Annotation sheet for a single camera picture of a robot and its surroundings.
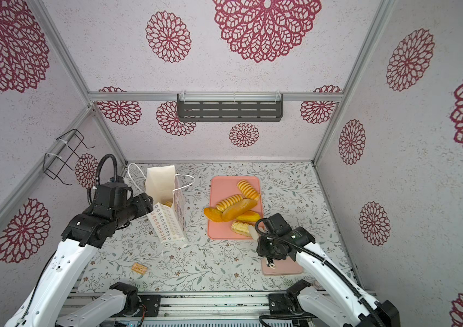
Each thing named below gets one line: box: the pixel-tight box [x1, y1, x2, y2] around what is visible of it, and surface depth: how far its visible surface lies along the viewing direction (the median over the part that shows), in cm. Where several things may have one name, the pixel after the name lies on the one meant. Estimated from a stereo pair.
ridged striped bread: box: [215, 194, 244, 212], surface depth 99 cm
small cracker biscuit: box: [130, 262, 148, 275], surface depth 83 cm
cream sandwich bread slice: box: [230, 220, 256, 238], surface depth 90 cm
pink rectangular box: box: [260, 257, 304, 276], surface depth 71 cm
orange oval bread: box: [203, 207, 223, 223], surface depth 94 cm
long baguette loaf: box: [220, 198, 258, 223], surface depth 94 cm
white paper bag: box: [127, 162, 195, 243], surface depth 84 cm
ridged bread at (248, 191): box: [236, 179, 261, 201], surface depth 105 cm
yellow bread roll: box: [235, 209, 261, 223], surface depth 96 cm
